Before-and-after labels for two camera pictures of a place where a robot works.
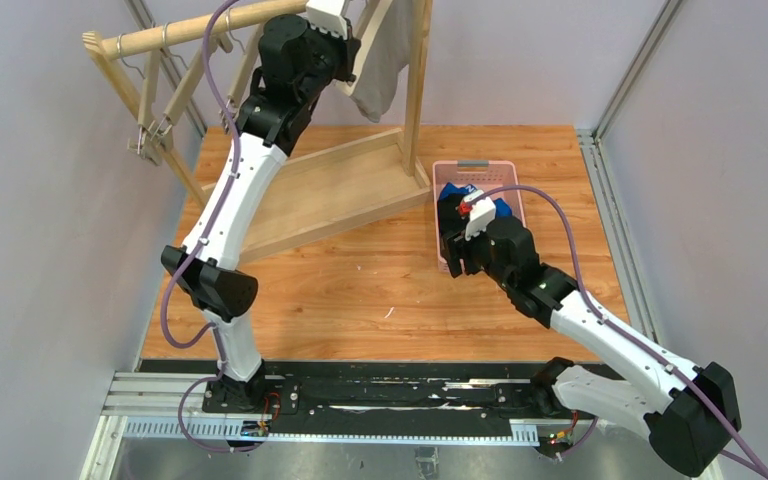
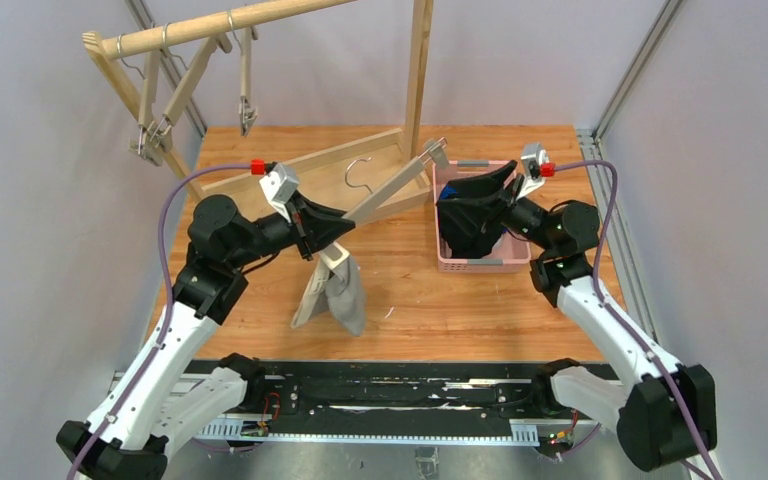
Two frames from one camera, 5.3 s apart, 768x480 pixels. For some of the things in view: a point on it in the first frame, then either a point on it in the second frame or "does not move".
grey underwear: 384,56 -> 341,288
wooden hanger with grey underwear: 375,13 -> 336,255
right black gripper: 466,250 -> 506,206
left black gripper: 345,51 -> 303,221
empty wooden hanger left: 149,143 does not move
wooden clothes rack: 326,192 does not move
